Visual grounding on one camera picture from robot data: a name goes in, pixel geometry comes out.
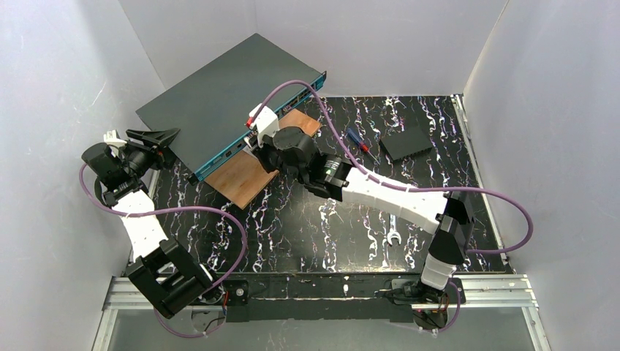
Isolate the silver open-end wrench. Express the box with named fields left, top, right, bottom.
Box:
left=386, top=214, right=402, bottom=246

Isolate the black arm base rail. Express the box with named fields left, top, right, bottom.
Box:
left=223, top=272, right=419, bottom=322

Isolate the blue red screwdriver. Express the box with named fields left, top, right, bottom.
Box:
left=346, top=127, right=379, bottom=165

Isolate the wooden base board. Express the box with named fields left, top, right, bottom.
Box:
left=205, top=109, right=322, bottom=209

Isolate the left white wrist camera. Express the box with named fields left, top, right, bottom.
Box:
left=103, top=130, right=127, bottom=148

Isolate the small black box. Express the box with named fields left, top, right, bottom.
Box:
left=379, top=127, right=433, bottom=162

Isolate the aluminium frame rail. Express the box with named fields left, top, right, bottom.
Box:
left=91, top=273, right=553, bottom=351

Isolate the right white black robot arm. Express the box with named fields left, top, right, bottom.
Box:
left=253, top=127, right=475, bottom=291

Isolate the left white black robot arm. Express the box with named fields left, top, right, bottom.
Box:
left=81, top=128, right=217, bottom=319

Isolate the dark teal network switch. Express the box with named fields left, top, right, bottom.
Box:
left=136, top=34, right=327, bottom=184

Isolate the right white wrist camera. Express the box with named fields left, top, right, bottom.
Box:
left=246, top=104, right=280, bottom=148

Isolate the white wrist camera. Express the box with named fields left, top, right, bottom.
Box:
left=246, top=104, right=280, bottom=148
left=103, top=130, right=127, bottom=148

